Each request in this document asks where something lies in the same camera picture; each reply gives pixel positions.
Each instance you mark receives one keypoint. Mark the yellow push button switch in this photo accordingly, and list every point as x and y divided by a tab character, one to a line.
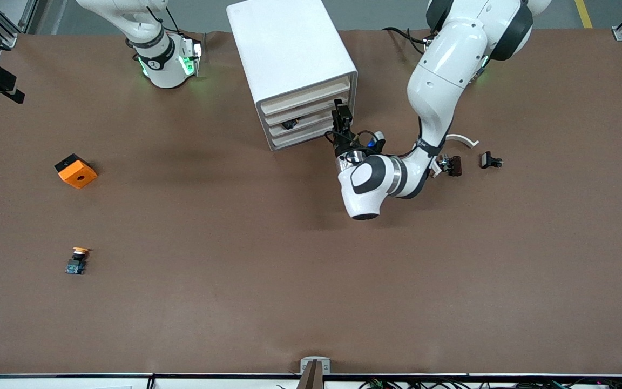
76	265

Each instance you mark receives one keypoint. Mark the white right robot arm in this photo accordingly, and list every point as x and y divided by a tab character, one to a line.
162	67

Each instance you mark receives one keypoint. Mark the white plastic tray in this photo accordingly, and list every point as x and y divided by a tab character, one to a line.
305	111

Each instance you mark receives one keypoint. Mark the white curved plastic arc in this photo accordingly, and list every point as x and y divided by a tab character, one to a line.
465	140

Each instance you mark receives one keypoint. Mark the brown table cover sheet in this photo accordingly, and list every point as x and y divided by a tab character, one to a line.
289	270

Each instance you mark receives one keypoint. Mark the grey metal bracket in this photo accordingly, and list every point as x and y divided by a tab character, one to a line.
315	363

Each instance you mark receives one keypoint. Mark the small black clip component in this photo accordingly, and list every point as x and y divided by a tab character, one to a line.
488	160

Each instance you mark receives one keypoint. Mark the dark brown metal component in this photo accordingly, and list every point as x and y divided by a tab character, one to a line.
454	165

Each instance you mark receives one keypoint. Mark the small black part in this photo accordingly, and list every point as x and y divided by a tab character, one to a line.
289	125

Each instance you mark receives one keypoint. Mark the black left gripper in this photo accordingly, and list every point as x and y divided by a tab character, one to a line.
343	145

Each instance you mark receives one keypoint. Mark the orange box with hole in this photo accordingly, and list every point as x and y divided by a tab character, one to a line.
78	174

